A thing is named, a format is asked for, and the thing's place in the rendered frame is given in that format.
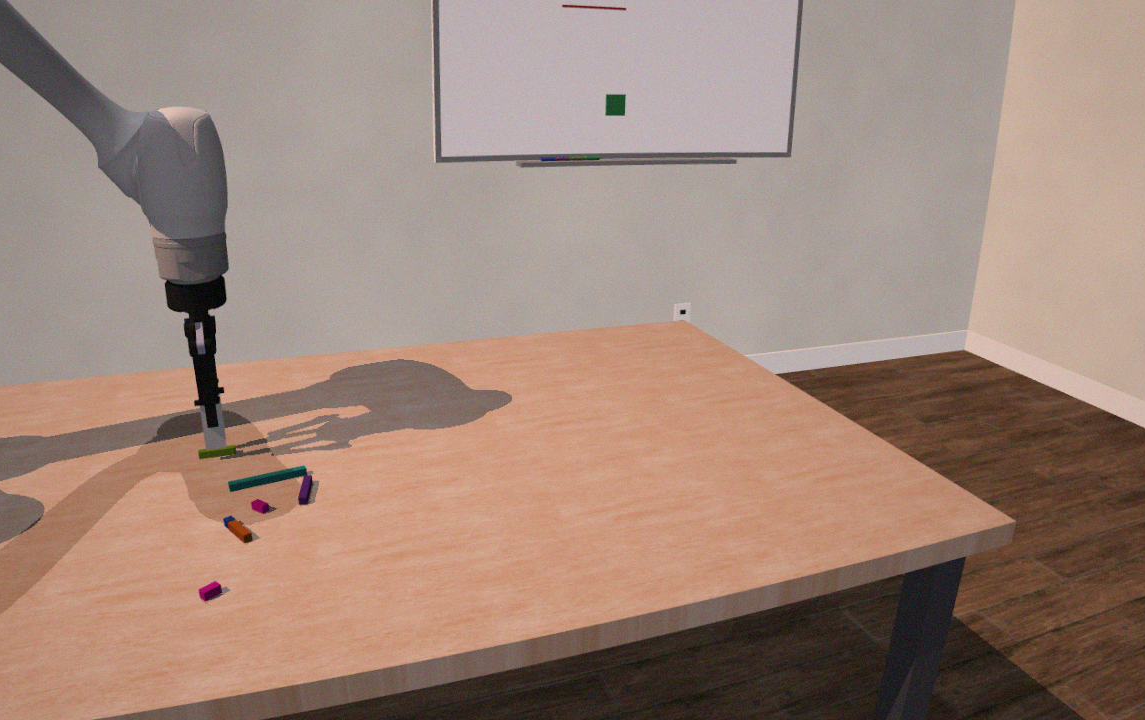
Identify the purple rod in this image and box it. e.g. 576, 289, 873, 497
298, 475, 311, 505

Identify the lime green rod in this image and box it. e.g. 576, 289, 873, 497
198, 445, 236, 459

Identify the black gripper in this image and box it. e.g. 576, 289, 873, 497
165, 275, 227, 450

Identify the turquoise rod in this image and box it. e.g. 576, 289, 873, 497
228, 465, 307, 492

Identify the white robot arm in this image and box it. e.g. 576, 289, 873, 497
0, 0, 229, 285

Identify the orange rod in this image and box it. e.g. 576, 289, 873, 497
228, 520, 252, 543

